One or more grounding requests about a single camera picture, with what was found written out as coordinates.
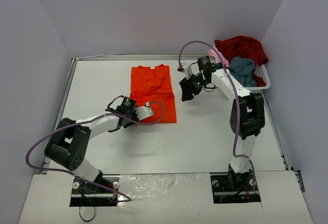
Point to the orange t shirt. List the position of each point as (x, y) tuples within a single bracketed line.
[(153, 84)]

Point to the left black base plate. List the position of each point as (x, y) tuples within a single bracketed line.
[(87, 195)]

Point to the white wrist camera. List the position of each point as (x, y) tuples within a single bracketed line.
[(186, 69), (144, 112)]

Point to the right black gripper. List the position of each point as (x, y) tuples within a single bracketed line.
[(189, 86)]

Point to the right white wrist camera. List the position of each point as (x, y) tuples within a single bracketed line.
[(186, 69)]

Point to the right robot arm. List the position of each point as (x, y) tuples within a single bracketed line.
[(247, 114)]

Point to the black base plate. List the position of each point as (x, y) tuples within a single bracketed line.
[(87, 195), (224, 193)]

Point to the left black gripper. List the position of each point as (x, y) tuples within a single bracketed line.
[(131, 121)]

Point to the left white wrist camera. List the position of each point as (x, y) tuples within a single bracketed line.
[(144, 112)]

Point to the white plastic laundry basket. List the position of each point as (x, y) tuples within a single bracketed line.
[(258, 80)]

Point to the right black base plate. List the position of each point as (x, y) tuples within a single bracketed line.
[(224, 193)]

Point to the white foam front board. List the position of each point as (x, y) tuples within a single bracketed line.
[(168, 198)]

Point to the teal t shirt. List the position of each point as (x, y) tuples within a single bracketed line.
[(242, 71)]

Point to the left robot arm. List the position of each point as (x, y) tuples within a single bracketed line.
[(68, 147)]

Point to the dark red t shirt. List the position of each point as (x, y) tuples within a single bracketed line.
[(244, 54)]

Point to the pink t shirt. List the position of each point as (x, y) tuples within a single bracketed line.
[(214, 52)]

